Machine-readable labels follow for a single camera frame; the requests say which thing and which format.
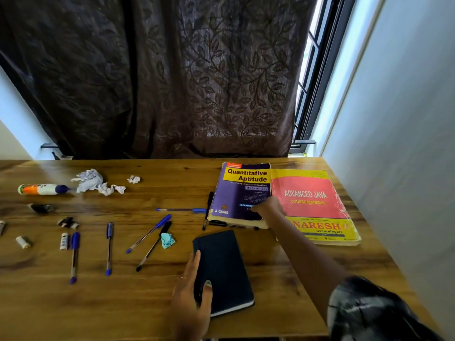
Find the person's left hand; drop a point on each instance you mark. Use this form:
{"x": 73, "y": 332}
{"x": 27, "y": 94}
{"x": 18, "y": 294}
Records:
{"x": 186, "y": 308}

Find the person's right hand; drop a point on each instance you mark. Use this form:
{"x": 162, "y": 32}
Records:
{"x": 272, "y": 213}

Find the purple yellow thick book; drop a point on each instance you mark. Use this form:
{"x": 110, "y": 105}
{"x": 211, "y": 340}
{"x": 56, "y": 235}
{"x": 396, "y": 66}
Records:
{"x": 234, "y": 198}

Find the red yellow thick book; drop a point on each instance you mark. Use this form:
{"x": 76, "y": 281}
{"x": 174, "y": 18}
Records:
{"x": 309, "y": 188}

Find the black capped ballpoint pen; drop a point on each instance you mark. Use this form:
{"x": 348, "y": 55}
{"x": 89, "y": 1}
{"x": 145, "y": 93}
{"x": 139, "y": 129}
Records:
{"x": 220, "y": 223}
{"x": 209, "y": 200}
{"x": 165, "y": 227}

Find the small dark blue book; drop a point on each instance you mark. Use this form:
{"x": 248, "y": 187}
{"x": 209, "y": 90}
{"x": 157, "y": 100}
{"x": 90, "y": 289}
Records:
{"x": 224, "y": 269}

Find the teal paper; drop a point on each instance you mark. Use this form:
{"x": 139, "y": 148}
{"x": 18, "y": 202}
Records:
{"x": 167, "y": 240}

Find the small white paper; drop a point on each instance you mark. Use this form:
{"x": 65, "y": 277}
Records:
{"x": 133, "y": 179}

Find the white cylindrical battery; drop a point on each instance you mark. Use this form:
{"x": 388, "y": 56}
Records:
{"x": 64, "y": 241}
{"x": 23, "y": 242}
{"x": 2, "y": 227}

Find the twisted white paper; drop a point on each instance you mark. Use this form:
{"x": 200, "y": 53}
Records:
{"x": 108, "y": 189}

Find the small black white object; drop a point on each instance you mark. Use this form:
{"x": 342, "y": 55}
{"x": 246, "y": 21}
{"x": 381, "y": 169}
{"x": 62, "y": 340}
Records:
{"x": 67, "y": 222}

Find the large white paper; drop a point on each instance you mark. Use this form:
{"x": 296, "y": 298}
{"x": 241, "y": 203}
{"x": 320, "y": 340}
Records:
{"x": 89, "y": 179}

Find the black lighter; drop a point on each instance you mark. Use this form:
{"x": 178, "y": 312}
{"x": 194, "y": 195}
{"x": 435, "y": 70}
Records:
{"x": 41, "y": 208}

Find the orange white glue bottle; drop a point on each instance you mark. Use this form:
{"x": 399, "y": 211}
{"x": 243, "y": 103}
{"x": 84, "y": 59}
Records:
{"x": 42, "y": 189}

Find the person's right forearm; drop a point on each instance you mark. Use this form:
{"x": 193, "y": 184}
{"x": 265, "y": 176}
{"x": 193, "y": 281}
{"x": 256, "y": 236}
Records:
{"x": 305, "y": 259}

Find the black white patterned sleeve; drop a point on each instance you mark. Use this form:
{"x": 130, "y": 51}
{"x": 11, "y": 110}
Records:
{"x": 373, "y": 312}

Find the dark brown leaf-patterned curtain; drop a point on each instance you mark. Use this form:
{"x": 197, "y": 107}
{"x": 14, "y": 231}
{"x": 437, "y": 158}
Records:
{"x": 160, "y": 67}

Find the black window frame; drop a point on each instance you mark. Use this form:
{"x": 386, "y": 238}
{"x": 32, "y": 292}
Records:
{"x": 330, "y": 49}

